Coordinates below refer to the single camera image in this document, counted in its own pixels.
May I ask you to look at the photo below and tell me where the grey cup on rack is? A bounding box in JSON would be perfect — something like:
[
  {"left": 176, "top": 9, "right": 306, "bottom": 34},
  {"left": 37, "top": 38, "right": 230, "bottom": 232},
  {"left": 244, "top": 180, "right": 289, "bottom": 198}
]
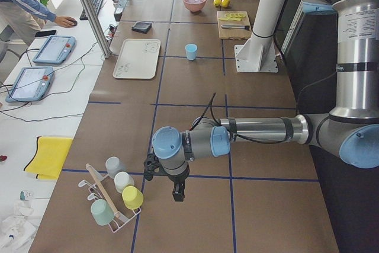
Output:
[{"left": 105, "top": 156, "right": 126, "bottom": 179}]

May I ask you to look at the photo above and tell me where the blue teach pendant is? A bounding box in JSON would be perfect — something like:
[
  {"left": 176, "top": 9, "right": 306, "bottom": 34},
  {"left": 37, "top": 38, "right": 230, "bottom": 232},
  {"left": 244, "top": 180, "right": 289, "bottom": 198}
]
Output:
[
  {"left": 5, "top": 66, "right": 54, "bottom": 103},
  {"left": 33, "top": 36, "right": 76, "bottom": 65}
]

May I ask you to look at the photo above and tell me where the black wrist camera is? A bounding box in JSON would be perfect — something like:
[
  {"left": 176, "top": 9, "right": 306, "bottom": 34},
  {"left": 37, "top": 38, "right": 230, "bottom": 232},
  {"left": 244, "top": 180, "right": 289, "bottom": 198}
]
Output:
[{"left": 143, "top": 153, "right": 165, "bottom": 181}]

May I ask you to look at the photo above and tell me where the yellow lemon near board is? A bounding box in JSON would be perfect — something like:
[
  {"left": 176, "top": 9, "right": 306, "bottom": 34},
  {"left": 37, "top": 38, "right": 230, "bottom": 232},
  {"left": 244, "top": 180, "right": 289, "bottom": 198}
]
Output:
[{"left": 213, "top": 0, "right": 221, "bottom": 7}]

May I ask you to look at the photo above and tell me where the steel muddler black tip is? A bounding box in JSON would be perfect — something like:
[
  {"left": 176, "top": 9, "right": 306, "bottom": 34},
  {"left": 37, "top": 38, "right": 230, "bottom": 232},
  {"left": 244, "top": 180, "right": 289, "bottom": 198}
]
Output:
[{"left": 221, "top": 24, "right": 250, "bottom": 31}]

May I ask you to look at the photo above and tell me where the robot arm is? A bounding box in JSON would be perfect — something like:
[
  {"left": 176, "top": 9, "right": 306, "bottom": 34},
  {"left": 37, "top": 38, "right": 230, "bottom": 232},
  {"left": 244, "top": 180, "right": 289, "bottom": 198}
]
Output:
[{"left": 144, "top": 0, "right": 378, "bottom": 201}]

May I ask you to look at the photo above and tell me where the yellow lemon far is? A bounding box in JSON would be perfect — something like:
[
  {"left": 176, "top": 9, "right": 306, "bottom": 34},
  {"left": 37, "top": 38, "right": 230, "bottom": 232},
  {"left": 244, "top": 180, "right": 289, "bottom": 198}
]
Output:
[{"left": 220, "top": 0, "right": 230, "bottom": 8}]

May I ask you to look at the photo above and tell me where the light blue plastic cup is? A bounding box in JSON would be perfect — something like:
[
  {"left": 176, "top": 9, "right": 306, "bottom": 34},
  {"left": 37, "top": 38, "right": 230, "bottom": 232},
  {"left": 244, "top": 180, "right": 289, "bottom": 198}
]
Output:
[{"left": 185, "top": 43, "right": 198, "bottom": 60}]

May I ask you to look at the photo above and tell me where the wooden cutting board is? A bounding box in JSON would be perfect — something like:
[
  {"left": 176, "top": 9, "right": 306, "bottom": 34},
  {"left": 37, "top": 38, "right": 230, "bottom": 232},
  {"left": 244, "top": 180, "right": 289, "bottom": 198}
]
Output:
[{"left": 217, "top": 11, "right": 252, "bottom": 39}]

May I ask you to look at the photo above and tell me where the white wire cup rack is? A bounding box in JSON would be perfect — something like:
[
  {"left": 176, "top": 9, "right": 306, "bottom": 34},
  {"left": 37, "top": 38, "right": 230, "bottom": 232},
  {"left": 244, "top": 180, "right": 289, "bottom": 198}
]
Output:
[{"left": 78, "top": 173, "right": 142, "bottom": 233}]

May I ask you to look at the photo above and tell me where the person's hand on mouse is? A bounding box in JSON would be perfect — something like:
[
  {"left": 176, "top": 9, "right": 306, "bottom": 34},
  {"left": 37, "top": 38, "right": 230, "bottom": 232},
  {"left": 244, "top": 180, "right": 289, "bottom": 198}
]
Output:
[{"left": 54, "top": 16, "right": 75, "bottom": 28}]

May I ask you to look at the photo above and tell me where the crumpled white plastic bag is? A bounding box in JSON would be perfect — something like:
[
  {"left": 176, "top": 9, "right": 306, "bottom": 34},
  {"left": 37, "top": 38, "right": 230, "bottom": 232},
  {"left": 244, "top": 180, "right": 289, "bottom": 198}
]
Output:
[{"left": 1, "top": 200, "right": 37, "bottom": 252}]

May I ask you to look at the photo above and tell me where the black keyboard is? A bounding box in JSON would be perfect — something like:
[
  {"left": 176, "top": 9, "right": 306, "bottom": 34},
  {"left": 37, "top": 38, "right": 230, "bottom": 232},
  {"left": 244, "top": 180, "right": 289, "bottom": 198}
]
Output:
[{"left": 79, "top": 0, "right": 103, "bottom": 20}]

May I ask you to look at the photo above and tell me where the mint green cup on rack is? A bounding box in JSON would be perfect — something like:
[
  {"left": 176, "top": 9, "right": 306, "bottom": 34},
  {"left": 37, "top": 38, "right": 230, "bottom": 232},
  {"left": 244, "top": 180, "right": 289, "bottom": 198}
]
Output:
[{"left": 91, "top": 199, "right": 114, "bottom": 226}]

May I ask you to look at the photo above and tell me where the black smartphone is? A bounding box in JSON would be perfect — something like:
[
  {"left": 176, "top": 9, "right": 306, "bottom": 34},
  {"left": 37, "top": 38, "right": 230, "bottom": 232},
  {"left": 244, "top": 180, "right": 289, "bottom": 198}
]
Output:
[{"left": 35, "top": 30, "right": 57, "bottom": 38}]

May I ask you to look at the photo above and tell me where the aluminium frame post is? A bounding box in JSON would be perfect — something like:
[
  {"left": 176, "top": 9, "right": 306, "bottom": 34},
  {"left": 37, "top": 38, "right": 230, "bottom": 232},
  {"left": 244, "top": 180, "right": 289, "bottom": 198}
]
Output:
[{"left": 80, "top": 0, "right": 112, "bottom": 59}]

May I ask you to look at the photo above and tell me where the wooden stick on rack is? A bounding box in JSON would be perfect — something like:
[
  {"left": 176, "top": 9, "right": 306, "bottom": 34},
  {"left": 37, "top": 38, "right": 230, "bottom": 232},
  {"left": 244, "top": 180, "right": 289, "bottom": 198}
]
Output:
[{"left": 86, "top": 164, "right": 121, "bottom": 218}]

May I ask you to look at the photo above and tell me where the power strip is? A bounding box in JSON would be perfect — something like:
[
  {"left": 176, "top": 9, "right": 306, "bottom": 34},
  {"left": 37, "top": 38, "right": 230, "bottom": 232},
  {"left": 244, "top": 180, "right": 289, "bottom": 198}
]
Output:
[{"left": 114, "top": 0, "right": 128, "bottom": 22}]

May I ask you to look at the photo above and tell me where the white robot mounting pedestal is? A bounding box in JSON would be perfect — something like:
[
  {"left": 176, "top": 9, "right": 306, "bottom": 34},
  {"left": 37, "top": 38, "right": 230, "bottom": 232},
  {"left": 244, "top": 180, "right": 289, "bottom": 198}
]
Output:
[{"left": 235, "top": 0, "right": 285, "bottom": 73}]

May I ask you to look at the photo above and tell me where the yellow cup on rack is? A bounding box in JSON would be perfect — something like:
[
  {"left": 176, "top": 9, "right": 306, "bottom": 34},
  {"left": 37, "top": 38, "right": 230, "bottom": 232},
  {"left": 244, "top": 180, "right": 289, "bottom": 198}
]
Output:
[{"left": 122, "top": 185, "right": 144, "bottom": 210}]

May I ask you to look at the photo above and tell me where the yellow cloth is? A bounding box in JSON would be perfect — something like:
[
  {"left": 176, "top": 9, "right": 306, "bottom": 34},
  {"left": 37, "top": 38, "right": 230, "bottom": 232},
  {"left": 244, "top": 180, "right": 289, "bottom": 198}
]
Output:
[{"left": 24, "top": 136, "right": 73, "bottom": 180}]

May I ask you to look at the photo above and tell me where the pink bowl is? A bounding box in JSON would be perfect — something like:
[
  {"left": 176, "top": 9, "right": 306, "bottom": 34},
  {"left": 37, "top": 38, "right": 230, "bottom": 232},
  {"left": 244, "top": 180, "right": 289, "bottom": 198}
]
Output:
[{"left": 182, "top": 0, "right": 207, "bottom": 12}]

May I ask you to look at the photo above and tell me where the folded grey cloth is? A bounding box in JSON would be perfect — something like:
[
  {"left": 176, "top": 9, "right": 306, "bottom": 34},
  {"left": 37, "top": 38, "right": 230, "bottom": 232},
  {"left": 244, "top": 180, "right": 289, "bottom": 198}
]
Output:
[{"left": 131, "top": 21, "right": 152, "bottom": 34}]

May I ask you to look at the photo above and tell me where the person in blue sweater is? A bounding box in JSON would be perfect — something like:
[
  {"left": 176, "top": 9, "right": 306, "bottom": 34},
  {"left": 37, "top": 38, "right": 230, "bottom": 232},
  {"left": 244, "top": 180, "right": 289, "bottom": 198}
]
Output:
[{"left": 1, "top": 0, "right": 57, "bottom": 46}]

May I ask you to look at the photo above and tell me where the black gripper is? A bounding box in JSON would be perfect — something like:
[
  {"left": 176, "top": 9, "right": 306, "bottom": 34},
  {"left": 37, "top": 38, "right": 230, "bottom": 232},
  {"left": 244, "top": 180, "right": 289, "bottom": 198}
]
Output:
[{"left": 168, "top": 166, "right": 190, "bottom": 202}]

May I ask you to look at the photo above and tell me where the cream bear tray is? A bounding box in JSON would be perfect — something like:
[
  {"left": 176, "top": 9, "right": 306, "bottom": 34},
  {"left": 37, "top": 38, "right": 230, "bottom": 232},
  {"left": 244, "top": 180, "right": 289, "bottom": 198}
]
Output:
[{"left": 113, "top": 39, "right": 161, "bottom": 79}]

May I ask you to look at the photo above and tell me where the white cup on rack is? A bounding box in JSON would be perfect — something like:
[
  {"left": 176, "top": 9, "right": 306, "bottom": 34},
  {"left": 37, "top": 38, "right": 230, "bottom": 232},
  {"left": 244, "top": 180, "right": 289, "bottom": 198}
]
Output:
[{"left": 114, "top": 171, "right": 134, "bottom": 194}]

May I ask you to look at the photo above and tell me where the blue teach pendant far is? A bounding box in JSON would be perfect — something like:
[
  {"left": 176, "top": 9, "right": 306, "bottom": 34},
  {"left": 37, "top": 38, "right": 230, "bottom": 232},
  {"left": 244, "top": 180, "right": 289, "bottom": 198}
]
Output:
[{"left": 33, "top": 36, "right": 76, "bottom": 65}]

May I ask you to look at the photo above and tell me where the blue teach pendant near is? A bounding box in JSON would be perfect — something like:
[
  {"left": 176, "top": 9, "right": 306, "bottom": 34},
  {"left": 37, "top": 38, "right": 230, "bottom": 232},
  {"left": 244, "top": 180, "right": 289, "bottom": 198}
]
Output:
[{"left": 5, "top": 66, "right": 54, "bottom": 103}]

